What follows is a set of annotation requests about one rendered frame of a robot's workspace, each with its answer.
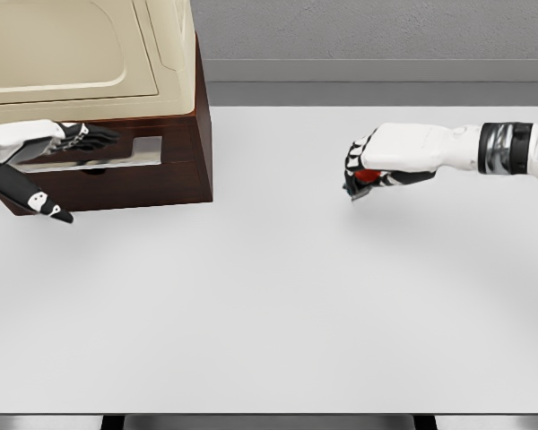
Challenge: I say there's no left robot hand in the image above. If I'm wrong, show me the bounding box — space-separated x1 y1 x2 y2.
0 118 122 225

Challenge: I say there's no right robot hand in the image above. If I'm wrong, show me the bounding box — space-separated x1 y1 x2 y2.
343 122 441 194

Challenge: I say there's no red switch with grey base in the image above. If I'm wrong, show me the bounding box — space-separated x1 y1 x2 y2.
343 168 383 203

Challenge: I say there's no brown cabinet with cream top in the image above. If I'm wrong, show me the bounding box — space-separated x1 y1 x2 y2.
0 0 214 219

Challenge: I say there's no silver drawer handle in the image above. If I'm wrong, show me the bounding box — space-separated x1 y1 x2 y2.
15 136 164 174

